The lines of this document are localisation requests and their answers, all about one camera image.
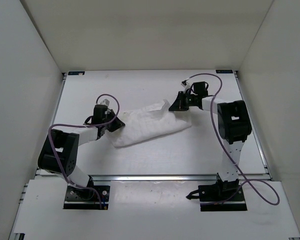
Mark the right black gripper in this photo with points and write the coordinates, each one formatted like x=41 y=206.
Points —
x=178 y=105

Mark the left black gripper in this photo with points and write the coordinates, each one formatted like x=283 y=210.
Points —
x=117 y=125

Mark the white skirt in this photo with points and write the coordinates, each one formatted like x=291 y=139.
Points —
x=148 y=123

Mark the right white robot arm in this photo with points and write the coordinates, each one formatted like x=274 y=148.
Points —
x=232 y=128

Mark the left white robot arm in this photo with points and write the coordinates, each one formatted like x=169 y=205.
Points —
x=60 y=149

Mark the left blue corner label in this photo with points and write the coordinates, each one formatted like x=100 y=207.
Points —
x=76 y=73

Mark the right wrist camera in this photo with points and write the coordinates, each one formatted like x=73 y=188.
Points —
x=186 y=84

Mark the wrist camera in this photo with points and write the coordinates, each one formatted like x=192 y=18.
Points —
x=105 y=102
x=186 y=84

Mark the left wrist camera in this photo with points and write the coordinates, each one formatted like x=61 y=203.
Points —
x=105 y=102

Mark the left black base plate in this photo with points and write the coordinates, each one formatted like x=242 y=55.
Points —
x=83 y=199

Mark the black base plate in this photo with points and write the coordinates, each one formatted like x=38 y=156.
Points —
x=222 y=196
x=83 y=199

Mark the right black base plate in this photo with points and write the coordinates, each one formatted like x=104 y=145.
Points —
x=222 y=196

